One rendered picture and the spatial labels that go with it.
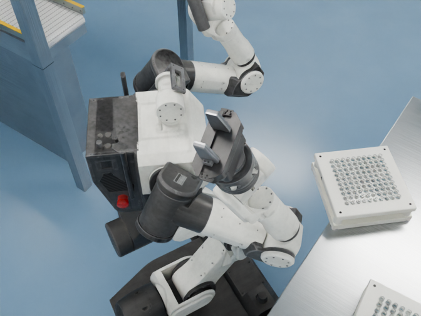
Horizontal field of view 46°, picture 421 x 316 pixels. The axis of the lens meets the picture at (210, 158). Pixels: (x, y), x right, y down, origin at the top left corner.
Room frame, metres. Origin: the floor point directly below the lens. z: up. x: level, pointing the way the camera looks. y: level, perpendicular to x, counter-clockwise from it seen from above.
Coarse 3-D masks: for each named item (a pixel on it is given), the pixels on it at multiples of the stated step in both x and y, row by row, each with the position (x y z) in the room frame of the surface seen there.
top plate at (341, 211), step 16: (320, 160) 0.98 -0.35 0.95; (368, 160) 0.98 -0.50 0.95; (384, 160) 0.98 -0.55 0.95; (320, 176) 0.93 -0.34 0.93; (352, 176) 0.92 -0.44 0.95; (368, 176) 0.92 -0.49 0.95; (400, 176) 0.92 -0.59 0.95; (336, 192) 0.85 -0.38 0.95; (400, 192) 0.85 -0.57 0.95; (336, 208) 0.80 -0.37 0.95; (352, 208) 0.80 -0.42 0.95; (368, 208) 0.80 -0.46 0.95; (384, 208) 0.80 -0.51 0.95; (400, 208) 0.80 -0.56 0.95; (416, 208) 0.80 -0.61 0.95
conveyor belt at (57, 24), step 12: (0, 0) 1.96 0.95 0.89; (36, 0) 1.96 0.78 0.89; (48, 0) 1.96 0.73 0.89; (0, 12) 1.86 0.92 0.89; (12, 12) 1.86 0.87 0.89; (48, 12) 1.86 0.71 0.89; (60, 12) 1.86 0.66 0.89; (72, 12) 1.86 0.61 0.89; (12, 24) 1.77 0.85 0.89; (48, 24) 1.77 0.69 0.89; (60, 24) 1.77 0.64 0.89; (72, 24) 1.79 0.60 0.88; (48, 36) 1.69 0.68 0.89; (60, 36) 1.72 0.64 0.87
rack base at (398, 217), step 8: (312, 168) 0.99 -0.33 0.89; (320, 184) 0.92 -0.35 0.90; (320, 192) 0.90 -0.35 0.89; (328, 200) 0.86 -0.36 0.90; (328, 208) 0.83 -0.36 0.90; (328, 216) 0.81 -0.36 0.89; (376, 216) 0.80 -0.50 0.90; (384, 216) 0.80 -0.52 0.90; (392, 216) 0.80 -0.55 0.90; (400, 216) 0.80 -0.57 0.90; (408, 216) 0.80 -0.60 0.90; (336, 224) 0.77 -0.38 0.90; (344, 224) 0.77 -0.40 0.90; (352, 224) 0.77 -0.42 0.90; (360, 224) 0.78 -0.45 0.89; (368, 224) 0.78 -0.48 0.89
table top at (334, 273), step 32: (416, 128) 1.18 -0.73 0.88; (416, 160) 1.04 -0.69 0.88; (416, 192) 0.90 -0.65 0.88; (384, 224) 0.79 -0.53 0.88; (416, 224) 0.79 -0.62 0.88; (320, 256) 0.68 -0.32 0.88; (352, 256) 0.68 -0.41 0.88; (384, 256) 0.68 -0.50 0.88; (416, 256) 0.68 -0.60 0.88; (288, 288) 0.58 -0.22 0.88; (320, 288) 0.58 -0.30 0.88; (352, 288) 0.58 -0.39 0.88; (416, 288) 0.58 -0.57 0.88
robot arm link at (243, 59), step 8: (240, 32) 1.17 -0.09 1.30; (232, 40) 1.14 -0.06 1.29; (240, 40) 1.15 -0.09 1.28; (232, 48) 1.14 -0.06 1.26; (240, 48) 1.14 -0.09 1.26; (248, 48) 1.16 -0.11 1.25; (232, 56) 1.14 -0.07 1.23; (240, 56) 1.14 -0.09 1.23; (248, 56) 1.15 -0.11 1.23; (256, 56) 1.18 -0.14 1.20; (232, 64) 1.18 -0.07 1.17; (240, 64) 1.14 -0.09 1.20; (248, 64) 1.15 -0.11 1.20; (256, 64) 1.14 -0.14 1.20; (240, 72) 1.13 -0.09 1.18
